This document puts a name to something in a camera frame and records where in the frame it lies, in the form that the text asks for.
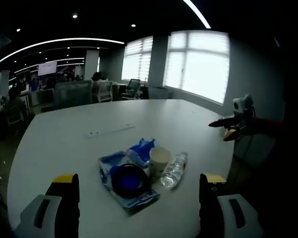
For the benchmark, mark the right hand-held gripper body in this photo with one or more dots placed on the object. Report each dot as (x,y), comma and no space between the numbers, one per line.
(242,104)

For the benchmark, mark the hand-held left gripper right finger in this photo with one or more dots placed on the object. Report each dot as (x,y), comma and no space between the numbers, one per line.
(211,203)

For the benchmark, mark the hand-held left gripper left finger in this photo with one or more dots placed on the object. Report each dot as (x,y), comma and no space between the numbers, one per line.
(64,198)

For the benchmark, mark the clear plastic water bottle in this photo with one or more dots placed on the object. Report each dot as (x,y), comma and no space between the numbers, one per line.
(172,173)

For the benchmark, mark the white paper cup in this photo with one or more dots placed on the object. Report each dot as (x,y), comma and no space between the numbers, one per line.
(156,168)

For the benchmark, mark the blue and white plastic bag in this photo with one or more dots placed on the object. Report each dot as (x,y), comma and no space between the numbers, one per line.
(139,201)

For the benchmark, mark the blue tissue pack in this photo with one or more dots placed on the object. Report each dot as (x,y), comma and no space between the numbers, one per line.
(141,151)

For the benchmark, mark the white table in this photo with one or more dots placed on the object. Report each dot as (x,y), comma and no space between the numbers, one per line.
(64,148)

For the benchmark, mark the window with blinds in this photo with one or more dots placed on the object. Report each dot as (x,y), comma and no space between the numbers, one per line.
(136,62)
(198,67)

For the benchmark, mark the white built-in power strip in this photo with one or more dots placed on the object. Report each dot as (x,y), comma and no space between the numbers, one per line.
(109,131)

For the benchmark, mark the white office chair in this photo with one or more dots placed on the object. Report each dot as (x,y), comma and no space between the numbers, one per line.
(104,91)
(15,116)

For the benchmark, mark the dark mesh office chair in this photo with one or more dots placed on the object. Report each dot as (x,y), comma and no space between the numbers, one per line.
(132,86)

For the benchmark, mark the grey desk partition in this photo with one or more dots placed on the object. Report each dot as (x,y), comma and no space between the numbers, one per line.
(73,94)

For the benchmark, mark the wall screen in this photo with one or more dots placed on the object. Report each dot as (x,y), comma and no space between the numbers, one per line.
(47,68)

